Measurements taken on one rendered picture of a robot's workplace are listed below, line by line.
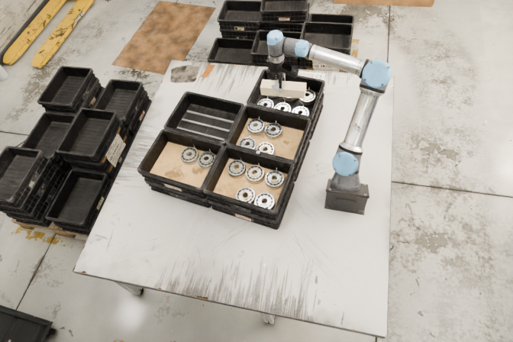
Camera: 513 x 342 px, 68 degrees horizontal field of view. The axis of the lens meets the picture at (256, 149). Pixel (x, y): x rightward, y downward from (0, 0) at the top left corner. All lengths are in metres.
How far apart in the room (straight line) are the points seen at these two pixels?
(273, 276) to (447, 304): 1.25
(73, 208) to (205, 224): 1.22
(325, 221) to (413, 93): 1.86
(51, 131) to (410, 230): 2.81
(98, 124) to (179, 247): 1.34
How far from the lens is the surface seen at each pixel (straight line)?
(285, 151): 2.12
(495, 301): 2.90
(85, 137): 3.05
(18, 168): 3.18
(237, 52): 3.55
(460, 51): 4.09
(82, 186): 3.10
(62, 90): 3.51
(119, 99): 3.34
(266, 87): 2.05
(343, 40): 3.26
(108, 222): 2.33
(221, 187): 2.05
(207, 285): 2.01
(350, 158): 1.75
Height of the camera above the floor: 2.59
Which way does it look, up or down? 56 degrees down
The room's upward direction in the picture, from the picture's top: 11 degrees counter-clockwise
